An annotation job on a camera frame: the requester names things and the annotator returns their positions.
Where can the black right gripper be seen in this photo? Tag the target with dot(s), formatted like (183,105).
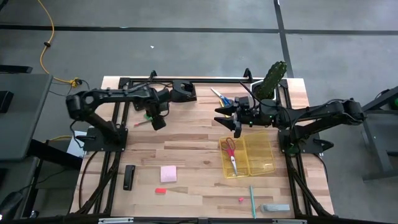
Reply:
(255,116)

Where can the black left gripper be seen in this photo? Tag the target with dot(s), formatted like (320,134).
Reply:
(157,107)

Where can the pink pencil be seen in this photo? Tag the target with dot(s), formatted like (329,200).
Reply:
(141,123)

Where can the yellow transparent pencil case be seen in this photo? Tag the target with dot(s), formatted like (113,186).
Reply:
(261,155)

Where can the pink sticky note pad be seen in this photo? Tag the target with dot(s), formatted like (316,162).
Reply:
(168,174)

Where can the red eraser block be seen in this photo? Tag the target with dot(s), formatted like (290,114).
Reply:
(160,190)

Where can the teal pencil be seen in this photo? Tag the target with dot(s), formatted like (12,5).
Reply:
(252,202)

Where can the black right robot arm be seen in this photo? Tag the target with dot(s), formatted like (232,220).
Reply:
(326,110)

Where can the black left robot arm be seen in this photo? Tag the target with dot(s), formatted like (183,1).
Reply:
(109,93)

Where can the green cactus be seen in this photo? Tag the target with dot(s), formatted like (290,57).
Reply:
(272,79)

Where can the black stapler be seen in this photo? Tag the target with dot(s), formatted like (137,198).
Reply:
(129,177)

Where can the grey eraser block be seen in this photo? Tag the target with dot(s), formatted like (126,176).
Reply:
(275,208)

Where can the gray side desk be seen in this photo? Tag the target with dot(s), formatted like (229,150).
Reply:
(21,118)

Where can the gray metal stand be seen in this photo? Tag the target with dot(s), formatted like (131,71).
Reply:
(377,140)

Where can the black box on desk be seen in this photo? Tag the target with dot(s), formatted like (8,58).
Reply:
(5,101)

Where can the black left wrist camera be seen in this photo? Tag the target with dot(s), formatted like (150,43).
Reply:
(159,123)

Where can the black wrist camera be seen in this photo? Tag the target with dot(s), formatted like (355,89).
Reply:
(159,123)
(238,131)

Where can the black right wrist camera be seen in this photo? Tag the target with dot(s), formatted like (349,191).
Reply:
(238,131)

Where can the black metal table frame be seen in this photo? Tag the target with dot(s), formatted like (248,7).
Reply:
(217,80)

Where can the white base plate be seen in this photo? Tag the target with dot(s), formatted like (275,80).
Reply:
(74,149)

